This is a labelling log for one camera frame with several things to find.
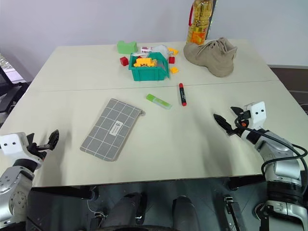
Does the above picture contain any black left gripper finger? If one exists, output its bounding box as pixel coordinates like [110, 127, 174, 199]
[26, 132, 36, 148]
[47, 129, 60, 151]

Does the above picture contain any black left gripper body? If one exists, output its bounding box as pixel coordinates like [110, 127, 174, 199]
[28, 141, 51, 162]

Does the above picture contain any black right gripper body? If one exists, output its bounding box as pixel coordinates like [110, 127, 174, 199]
[227, 110, 251, 138]

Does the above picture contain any grey checked fabric pencil case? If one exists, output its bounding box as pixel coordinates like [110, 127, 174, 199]
[79, 98, 146, 163]

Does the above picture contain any red and black marker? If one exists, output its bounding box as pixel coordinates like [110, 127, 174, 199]
[178, 82, 188, 107]

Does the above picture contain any black chair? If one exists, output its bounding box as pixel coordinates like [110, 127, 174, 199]
[0, 64, 30, 114]

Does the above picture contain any beige suede boot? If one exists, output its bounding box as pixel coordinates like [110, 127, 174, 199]
[183, 37, 239, 78]

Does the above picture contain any green highlighter pen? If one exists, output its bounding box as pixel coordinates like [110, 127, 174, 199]
[146, 93, 173, 110]

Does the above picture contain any green plastic storage bin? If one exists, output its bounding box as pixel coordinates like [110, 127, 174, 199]
[128, 51, 171, 82]

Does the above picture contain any yellow cooking oil bottle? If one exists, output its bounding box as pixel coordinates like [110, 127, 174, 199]
[186, 0, 216, 45]

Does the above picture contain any grey rounded object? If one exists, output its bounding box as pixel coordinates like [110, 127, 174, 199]
[151, 45, 169, 57]

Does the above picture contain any dark rounded shape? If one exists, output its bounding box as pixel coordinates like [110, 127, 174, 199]
[171, 195, 201, 231]
[103, 192, 148, 231]

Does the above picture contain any yellow toy brick assembly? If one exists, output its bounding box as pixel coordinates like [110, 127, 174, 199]
[133, 57, 158, 68]

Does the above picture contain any green foam piece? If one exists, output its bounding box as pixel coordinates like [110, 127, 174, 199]
[116, 40, 138, 54]

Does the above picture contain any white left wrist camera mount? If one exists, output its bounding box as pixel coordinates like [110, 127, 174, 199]
[0, 132, 43, 167]

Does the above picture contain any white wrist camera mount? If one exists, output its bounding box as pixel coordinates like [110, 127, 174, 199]
[0, 132, 43, 167]
[242, 101, 267, 132]

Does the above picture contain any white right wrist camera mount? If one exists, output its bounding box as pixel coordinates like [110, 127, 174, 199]
[242, 101, 267, 132]

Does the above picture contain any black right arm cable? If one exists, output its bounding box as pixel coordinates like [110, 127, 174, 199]
[235, 115, 308, 175]

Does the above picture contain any black table frame beam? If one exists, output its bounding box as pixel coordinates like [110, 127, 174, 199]
[30, 185, 97, 201]

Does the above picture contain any black table frame bracket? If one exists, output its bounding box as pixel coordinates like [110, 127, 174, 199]
[225, 176, 266, 191]

